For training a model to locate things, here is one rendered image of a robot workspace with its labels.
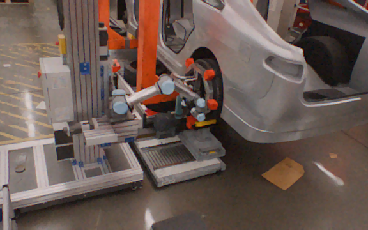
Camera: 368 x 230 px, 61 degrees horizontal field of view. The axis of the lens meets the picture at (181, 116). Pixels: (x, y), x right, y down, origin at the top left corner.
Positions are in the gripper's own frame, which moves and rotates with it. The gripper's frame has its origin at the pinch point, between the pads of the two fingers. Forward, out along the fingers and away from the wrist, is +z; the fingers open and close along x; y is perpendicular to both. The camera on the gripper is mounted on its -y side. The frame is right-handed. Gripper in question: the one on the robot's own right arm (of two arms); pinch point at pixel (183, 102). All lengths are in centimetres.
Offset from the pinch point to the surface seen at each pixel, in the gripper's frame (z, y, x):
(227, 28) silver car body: -10, 76, -29
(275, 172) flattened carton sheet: -48, -80, -106
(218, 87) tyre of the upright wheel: -11.6, 19.1, -29.5
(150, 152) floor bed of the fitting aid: 30, -78, 18
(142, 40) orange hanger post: 63, 44, 21
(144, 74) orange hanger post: 61, 7, 18
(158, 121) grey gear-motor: 44, -46, 5
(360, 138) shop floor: -36, -79, -281
